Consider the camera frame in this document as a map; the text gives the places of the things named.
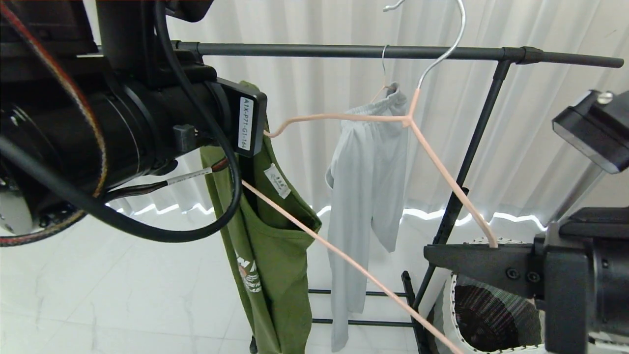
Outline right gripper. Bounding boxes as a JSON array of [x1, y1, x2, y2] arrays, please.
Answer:
[[541, 221, 629, 354]]

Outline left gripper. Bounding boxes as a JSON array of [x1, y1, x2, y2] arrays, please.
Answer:
[[0, 79, 268, 234]]

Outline green garment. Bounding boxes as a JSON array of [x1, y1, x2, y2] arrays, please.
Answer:
[[199, 81, 322, 354]]

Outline pale grey shorts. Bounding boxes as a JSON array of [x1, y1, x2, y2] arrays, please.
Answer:
[[325, 84, 409, 352]]

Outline pink clothes hanger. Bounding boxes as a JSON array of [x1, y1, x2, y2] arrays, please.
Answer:
[[241, 0, 499, 354], [369, 45, 399, 104]]

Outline white laundry basket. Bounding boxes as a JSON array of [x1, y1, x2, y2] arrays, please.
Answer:
[[425, 237, 546, 354]]

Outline black clothes rack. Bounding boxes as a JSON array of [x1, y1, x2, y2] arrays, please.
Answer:
[[172, 41, 625, 354]]

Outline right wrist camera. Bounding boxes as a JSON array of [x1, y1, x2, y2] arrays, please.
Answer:
[[552, 90, 629, 241]]

